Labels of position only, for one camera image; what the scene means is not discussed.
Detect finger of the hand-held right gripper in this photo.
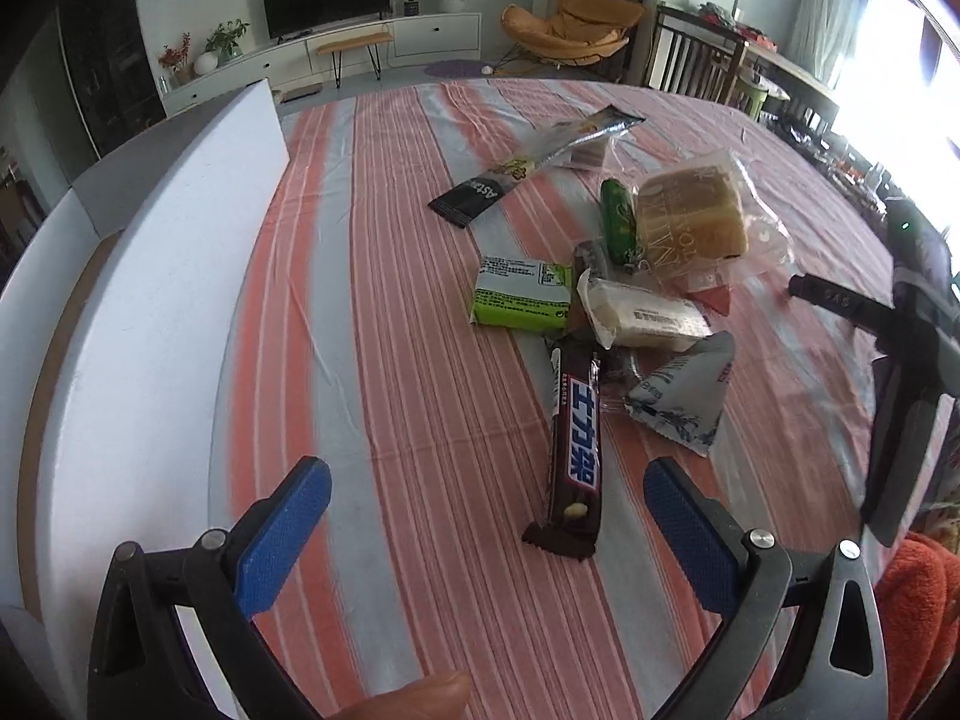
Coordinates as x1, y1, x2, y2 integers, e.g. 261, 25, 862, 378
789, 275, 897, 335
861, 358, 940, 548

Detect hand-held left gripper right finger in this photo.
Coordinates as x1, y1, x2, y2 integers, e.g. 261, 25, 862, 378
643, 456, 890, 720

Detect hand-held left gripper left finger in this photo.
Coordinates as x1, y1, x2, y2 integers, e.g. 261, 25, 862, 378
88, 456, 333, 720

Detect white blue triangular packet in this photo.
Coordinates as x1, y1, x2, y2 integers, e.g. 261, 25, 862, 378
624, 330, 737, 458

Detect brown chocolate bar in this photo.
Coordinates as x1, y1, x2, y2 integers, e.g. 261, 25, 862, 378
523, 337, 605, 561

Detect bread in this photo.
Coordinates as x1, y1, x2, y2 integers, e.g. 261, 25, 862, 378
628, 150, 794, 293

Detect white cake packet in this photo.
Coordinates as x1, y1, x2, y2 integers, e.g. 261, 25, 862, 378
576, 276, 713, 352

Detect green sausage stick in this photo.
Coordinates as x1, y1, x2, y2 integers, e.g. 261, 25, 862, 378
600, 178, 638, 265

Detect white cardboard box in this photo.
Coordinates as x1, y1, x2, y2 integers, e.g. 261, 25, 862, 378
0, 79, 292, 691

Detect green snack packet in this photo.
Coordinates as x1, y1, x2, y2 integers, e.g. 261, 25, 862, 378
471, 253, 575, 333

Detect long clear jelly stick packet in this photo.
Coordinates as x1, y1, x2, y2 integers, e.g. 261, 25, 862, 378
429, 105, 647, 227

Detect person's left hand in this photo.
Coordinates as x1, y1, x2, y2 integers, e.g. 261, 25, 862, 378
322, 671, 472, 720

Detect row of cluttered small items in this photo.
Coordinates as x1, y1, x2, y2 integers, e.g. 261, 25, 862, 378
776, 111, 905, 220

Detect orange fuzzy cloth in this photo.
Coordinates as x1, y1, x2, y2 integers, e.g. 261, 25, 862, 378
874, 532, 960, 720

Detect striped orange grey cloth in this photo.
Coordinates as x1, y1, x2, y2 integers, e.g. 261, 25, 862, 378
202, 79, 901, 720

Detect wooden dining table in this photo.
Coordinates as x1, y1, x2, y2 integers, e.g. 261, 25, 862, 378
739, 37, 841, 102

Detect dark wooden slatted chair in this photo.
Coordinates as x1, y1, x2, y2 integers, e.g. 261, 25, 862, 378
643, 4, 751, 102

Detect white sheer curtain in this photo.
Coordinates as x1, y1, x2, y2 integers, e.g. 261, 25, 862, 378
787, 0, 875, 80

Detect orange lounge chair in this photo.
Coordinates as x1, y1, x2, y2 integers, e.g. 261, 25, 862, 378
501, 0, 646, 80

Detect white television cabinet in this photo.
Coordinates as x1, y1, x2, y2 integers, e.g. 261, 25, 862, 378
161, 11, 482, 117

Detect red flowers in vase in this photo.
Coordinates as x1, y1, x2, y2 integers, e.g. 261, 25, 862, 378
159, 31, 192, 87

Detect wooden bench with black legs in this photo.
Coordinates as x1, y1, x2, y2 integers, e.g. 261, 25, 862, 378
315, 34, 396, 89

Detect bushy green potted plant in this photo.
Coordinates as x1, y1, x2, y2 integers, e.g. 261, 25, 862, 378
204, 19, 251, 65

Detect dark glass cabinet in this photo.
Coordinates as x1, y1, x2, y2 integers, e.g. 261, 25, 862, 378
56, 0, 166, 158

